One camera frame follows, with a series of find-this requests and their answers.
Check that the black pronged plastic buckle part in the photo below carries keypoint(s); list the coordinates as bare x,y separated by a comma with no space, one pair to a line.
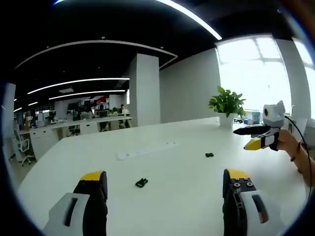
141,183

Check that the red wall banner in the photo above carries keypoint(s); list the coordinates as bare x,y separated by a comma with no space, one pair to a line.
101,99

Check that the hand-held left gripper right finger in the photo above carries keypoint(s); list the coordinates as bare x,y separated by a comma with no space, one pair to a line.
248,211

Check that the person's right hand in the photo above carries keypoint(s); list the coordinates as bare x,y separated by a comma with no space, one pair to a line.
288,141

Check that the long white office desk row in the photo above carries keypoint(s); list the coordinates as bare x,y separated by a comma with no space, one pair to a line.
81,125

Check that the white square pillar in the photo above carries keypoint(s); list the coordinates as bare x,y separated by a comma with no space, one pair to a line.
145,91

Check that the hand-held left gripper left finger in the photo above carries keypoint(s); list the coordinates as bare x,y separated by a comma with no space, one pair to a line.
73,209

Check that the straight ceiling light strip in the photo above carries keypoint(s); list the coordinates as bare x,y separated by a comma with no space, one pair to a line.
86,94
78,82

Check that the black socket plastic buckle part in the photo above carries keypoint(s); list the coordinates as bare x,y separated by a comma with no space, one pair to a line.
209,154

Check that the white office chair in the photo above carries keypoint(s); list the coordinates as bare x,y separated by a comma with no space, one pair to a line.
23,145

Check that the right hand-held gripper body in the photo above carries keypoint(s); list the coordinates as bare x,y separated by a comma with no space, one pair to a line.
274,115

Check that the potted green plant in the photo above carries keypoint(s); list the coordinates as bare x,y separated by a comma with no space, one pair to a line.
227,103

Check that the long curved ceiling light strip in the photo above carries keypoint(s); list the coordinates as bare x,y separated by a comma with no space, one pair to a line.
194,19

